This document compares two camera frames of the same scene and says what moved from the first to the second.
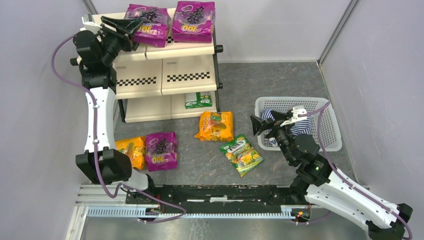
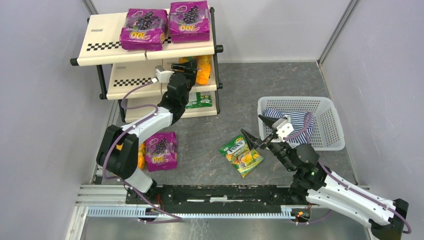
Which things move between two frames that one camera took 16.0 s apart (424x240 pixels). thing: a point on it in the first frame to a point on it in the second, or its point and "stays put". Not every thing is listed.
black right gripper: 269,127 to 269,137
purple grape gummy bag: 154,31 stays put
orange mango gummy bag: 216,126 to 204,68
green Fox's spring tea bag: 242,154 stays put
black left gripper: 119,34 to 185,71
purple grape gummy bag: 161,151 stays put
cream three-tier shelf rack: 158,83 stays put
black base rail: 211,199 stays put
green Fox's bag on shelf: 198,100 stays put
